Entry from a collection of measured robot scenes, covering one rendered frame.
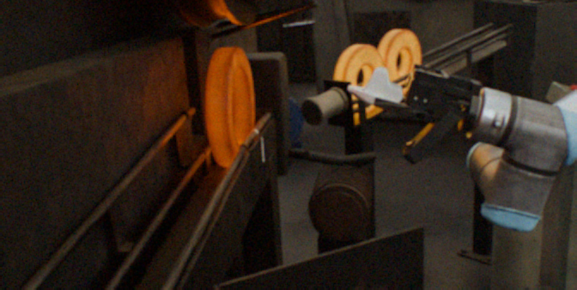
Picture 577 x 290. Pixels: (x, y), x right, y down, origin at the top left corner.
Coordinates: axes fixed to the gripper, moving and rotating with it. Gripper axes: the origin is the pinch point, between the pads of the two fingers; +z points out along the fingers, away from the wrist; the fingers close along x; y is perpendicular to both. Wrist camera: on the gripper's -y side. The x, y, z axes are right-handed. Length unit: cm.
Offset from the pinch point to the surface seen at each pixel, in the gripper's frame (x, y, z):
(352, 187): -11.6, -21.4, -4.8
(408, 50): -45.5, 4.1, -10.1
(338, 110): -21.4, -9.1, 2.1
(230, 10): 23.6, 11.5, 18.6
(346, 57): -27.3, 1.3, 3.5
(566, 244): -52, -36, -65
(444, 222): -109, -63, -46
